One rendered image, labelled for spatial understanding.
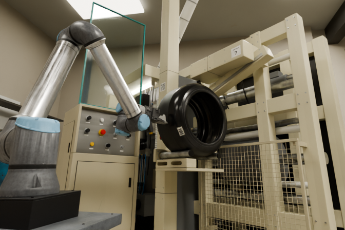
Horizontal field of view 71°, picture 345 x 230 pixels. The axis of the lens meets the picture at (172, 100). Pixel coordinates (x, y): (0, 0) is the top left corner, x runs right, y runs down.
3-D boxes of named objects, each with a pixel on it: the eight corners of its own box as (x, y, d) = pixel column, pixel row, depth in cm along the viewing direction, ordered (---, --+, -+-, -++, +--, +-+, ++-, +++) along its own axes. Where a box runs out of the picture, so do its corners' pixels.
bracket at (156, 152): (152, 161, 185) (153, 149, 188) (191, 164, 209) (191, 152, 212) (155, 161, 183) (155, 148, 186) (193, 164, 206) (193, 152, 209)
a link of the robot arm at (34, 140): (18, 164, 77) (26, 111, 81) (-1, 165, 87) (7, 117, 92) (64, 164, 88) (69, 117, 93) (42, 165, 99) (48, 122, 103)
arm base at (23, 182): (35, 197, 74) (39, 164, 77) (-19, 197, 77) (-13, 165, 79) (70, 191, 92) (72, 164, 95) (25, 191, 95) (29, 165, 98)
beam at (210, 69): (189, 78, 229) (189, 64, 233) (208, 84, 244) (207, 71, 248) (243, 55, 183) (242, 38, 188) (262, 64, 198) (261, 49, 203)
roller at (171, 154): (164, 154, 190) (162, 159, 188) (160, 151, 188) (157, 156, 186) (194, 151, 164) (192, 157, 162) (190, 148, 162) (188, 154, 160)
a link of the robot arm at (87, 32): (96, 10, 121) (155, 123, 140) (82, 20, 128) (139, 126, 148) (79, 15, 112) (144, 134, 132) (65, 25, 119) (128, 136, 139)
